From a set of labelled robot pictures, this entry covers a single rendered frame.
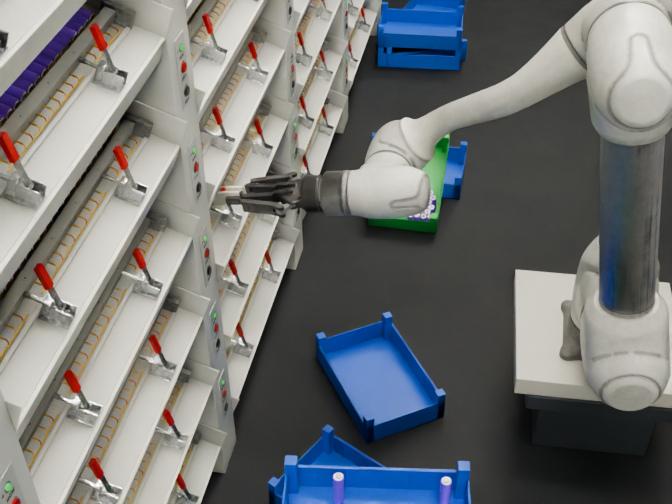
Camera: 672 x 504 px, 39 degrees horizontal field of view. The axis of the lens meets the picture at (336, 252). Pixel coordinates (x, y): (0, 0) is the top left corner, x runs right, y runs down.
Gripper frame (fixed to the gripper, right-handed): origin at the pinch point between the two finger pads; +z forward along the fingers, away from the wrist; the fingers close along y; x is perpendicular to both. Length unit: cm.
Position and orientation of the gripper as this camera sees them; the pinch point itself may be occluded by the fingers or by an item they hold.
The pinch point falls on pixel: (228, 195)
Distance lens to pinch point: 198.2
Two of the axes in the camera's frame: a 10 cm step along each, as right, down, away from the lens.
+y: 1.9, -6.3, 7.5
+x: -1.6, -7.8, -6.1
